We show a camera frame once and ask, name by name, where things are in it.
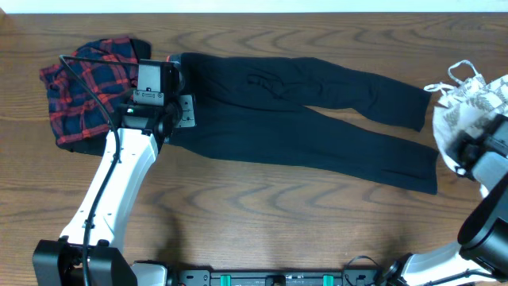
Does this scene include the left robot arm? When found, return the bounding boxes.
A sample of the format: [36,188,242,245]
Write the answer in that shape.
[32,59,195,285]

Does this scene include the white fern print garment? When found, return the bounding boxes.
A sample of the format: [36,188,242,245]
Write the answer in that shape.
[424,60,507,175]

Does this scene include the red navy plaid garment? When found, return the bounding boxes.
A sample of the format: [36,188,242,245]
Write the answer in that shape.
[39,37,140,146]

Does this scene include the left black cable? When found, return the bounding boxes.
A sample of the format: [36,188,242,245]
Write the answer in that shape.
[58,54,140,286]

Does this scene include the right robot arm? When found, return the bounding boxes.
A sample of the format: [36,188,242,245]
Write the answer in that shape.
[376,114,507,285]

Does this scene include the black leggings with red waistband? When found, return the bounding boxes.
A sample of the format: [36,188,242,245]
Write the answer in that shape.
[171,52,437,194]

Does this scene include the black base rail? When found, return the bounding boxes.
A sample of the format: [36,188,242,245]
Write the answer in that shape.
[130,256,398,286]

